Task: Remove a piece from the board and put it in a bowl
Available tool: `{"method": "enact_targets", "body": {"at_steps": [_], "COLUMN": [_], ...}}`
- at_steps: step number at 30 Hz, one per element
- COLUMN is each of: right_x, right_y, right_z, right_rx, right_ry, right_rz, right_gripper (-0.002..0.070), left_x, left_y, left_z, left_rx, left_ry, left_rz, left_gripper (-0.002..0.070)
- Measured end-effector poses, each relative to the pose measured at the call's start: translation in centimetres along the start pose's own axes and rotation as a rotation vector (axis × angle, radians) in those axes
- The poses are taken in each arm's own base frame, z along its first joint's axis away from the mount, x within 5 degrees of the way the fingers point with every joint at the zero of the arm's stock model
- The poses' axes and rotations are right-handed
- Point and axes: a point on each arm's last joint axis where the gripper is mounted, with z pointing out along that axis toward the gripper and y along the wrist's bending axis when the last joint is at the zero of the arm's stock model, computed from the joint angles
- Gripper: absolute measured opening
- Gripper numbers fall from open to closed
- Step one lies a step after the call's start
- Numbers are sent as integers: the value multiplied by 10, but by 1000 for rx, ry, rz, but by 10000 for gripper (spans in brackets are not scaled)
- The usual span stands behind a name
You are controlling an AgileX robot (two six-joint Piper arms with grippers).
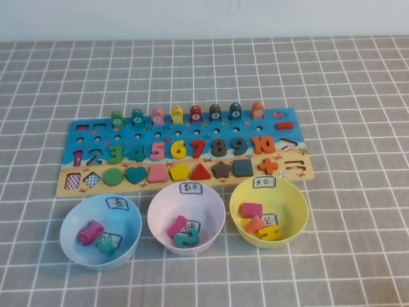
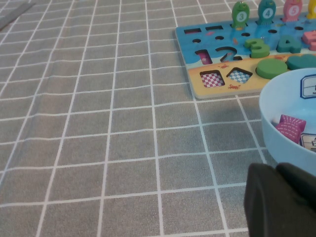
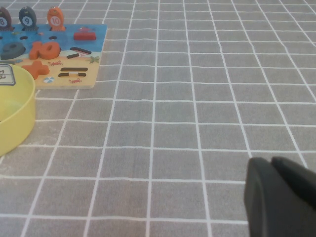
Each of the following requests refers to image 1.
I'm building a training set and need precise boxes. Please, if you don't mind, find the pink trapezoid piece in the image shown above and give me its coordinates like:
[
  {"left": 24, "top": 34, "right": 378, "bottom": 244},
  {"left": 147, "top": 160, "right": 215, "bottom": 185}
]
[{"left": 147, "top": 164, "right": 169, "bottom": 184}]

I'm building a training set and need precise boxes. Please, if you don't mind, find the pink plastic bowl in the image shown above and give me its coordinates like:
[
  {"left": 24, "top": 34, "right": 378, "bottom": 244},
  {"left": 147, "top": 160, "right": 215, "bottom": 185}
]
[{"left": 146, "top": 182, "right": 226, "bottom": 256}]

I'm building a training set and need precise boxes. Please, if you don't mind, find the yellow pentagon piece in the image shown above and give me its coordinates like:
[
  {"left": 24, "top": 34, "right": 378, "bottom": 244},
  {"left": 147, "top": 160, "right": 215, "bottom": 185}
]
[{"left": 169, "top": 163, "right": 190, "bottom": 182}]

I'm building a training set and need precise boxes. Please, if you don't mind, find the teal fish piece number 2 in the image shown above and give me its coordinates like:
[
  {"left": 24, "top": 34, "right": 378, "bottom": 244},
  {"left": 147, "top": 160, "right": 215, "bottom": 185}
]
[{"left": 95, "top": 235, "right": 118, "bottom": 256}]

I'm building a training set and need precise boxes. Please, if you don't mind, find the green circle piece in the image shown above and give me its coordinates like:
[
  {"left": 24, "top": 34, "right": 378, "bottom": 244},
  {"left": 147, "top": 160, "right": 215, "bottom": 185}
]
[{"left": 102, "top": 167, "right": 125, "bottom": 186}]

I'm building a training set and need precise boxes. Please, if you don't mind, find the yellow equals sign piece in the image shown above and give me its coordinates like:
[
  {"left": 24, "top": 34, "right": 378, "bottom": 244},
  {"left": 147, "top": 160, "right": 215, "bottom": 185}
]
[{"left": 257, "top": 224, "right": 284, "bottom": 240}]

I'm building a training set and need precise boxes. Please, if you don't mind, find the wooden number puzzle board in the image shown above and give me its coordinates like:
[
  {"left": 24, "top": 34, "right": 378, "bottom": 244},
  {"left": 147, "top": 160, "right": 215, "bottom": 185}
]
[{"left": 56, "top": 107, "right": 316, "bottom": 198}]

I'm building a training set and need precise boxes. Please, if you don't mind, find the orange fish piece number 10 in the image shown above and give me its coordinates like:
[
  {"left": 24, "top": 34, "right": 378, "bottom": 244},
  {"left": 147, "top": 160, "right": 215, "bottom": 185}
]
[{"left": 251, "top": 101, "right": 265, "bottom": 120}]

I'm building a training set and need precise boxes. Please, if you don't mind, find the light blue plastic bowl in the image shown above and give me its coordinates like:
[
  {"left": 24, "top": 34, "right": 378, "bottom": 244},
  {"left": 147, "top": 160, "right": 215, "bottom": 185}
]
[{"left": 59, "top": 193, "right": 143, "bottom": 272}]

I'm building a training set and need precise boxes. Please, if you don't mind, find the red fish piece number 7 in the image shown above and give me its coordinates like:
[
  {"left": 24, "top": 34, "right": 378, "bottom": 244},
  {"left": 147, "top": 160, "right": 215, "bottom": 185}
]
[{"left": 189, "top": 104, "right": 203, "bottom": 123}]

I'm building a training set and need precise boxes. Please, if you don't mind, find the green fish piece number 3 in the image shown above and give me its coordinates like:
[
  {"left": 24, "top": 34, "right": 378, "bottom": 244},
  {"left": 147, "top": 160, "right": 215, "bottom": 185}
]
[{"left": 110, "top": 109, "right": 125, "bottom": 129}]

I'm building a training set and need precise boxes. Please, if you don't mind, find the pink fish piece number 5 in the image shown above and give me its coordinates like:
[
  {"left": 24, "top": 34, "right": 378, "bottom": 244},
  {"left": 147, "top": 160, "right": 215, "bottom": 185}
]
[{"left": 151, "top": 107, "right": 166, "bottom": 125}]

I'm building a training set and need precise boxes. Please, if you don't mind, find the red triangle piece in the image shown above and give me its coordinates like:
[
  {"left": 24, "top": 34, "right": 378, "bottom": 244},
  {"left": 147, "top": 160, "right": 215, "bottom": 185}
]
[{"left": 190, "top": 162, "right": 212, "bottom": 181}]

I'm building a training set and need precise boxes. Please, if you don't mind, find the grey grid tablecloth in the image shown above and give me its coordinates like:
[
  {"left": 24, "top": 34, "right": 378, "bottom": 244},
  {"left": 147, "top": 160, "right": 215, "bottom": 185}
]
[{"left": 0, "top": 35, "right": 409, "bottom": 307}]

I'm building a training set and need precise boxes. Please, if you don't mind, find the magenta fish piece number 1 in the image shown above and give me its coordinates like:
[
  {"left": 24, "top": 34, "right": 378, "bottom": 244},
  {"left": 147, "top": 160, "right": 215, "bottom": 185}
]
[{"left": 76, "top": 219, "right": 105, "bottom": 246}]

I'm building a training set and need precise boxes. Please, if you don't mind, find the dark grey fish piece number 9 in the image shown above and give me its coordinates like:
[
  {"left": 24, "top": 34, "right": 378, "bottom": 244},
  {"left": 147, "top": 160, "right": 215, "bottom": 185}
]
[{"left": 229, "top": 102, "right": 243, "bottom": 122}]

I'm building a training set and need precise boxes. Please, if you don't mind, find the brown star piece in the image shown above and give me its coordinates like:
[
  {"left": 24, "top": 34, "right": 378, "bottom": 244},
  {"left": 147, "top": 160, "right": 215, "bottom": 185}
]
[{"left": 211, "top": 160, "right": 233, "bottom": 179}]

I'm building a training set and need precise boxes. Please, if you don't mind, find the dark grey square piece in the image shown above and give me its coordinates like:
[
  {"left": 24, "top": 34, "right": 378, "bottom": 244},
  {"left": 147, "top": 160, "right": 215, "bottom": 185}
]
[{"left": 232, "top": 159, "right": 254, "bottom": 178}]

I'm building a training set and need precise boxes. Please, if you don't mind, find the pink rectangle piece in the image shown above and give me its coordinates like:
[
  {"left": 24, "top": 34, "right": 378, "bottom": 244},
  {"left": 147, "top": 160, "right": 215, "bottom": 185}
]
[{"left": 240, "top": 202, "right": 263, "bottom": 219}]

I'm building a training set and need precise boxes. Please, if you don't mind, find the yellow plastic bowl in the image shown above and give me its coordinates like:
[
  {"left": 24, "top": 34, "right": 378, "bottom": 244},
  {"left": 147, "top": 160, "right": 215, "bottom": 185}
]
[{"left": 229, "top": 177, "right": 310, "bottom": 249}]

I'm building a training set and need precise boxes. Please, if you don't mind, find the brown fish piece number 8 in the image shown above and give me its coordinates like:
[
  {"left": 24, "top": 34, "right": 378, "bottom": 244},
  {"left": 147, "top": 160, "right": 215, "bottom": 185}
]
[{"left": 209, "top": 103, "right": 223, "bottom": 122}]

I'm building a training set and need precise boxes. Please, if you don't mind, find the teal fish piece number 4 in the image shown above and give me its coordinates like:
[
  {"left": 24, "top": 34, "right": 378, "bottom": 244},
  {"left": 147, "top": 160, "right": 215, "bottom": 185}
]
[{"left": 130, "top": 107, "right": 145, "bottom": 127}]

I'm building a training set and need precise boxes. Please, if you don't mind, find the yellow fish piece number 6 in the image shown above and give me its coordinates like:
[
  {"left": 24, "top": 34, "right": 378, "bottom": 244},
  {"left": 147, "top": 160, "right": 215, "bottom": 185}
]
[{"left": 171, "top": 106, "right": 185, "bottom": 125}]

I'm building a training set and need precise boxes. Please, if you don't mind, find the orange wooden shape piece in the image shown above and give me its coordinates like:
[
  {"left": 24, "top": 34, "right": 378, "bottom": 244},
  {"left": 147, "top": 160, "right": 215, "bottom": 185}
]
[{"left": 244, "top": 215, "right": 263, "bottom": 234}]

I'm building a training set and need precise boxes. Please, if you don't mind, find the orange plus sign piece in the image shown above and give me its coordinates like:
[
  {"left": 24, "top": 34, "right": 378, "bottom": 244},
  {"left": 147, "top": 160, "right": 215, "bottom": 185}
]
[{"left": 258, "top": 157, "right": 279, "bottom": 175}]

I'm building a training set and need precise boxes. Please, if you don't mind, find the teal heart piece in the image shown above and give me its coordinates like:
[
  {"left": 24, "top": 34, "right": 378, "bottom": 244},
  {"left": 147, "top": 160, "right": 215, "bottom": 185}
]
[{"left": 124, "top": 166, "right": 148, "bottom": 185}]

